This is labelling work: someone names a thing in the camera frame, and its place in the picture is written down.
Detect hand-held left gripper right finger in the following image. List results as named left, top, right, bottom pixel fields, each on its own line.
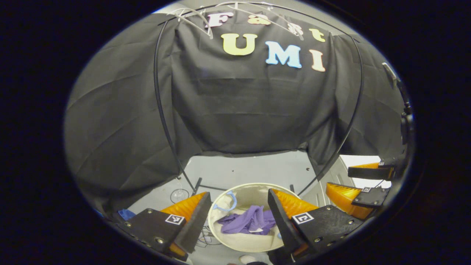
left=268, top=188, right=365, bottom=260

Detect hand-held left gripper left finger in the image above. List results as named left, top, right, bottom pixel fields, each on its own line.
left=117, top=191, right=213, bottom=262

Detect purple jacket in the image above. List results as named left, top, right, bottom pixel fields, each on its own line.
left=217, top=205, right=277, bottom=235

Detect beige laundry hamper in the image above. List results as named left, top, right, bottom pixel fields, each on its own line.
left=207, top=183, right=300, bottom=253

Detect black metal clothes rack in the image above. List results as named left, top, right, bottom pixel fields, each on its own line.
left=154, top=2, right=365, bottom=197

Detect white plastic clothes hanger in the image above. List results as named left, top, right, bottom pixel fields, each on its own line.
left=226, top=2, right=305, bottom=40
left=167, top=7, right=214, bottom=39

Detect black backdrop cloth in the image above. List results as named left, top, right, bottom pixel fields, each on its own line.
left=64, top=6, right=409, bottom=214

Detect thin dark cable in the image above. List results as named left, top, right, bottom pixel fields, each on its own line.
left=197, top=226, right=222, bottom=248

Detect thin wire loop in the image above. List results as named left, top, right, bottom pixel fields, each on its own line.
left=170, top=188, right=190, bottom=204

